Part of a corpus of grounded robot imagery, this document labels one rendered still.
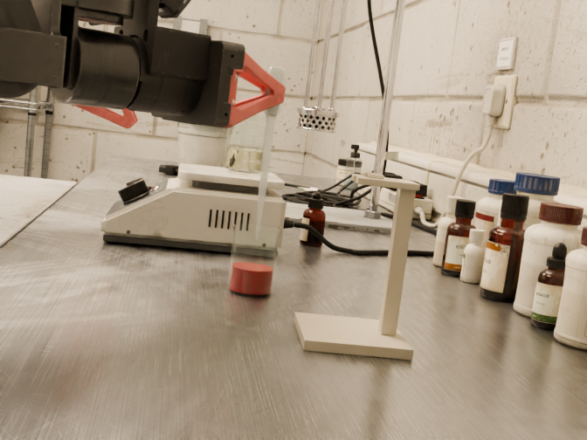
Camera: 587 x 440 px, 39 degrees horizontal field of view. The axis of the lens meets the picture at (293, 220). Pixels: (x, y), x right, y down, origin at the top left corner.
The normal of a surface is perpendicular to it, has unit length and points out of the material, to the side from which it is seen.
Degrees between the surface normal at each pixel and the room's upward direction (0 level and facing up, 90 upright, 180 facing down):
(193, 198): 90
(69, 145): 90
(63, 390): 0
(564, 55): 90
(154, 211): 90
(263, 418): 0
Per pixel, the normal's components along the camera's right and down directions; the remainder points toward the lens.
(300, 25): 0.14, 0.15
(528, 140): -0.98, -0.10
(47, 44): 0.62, 0.18
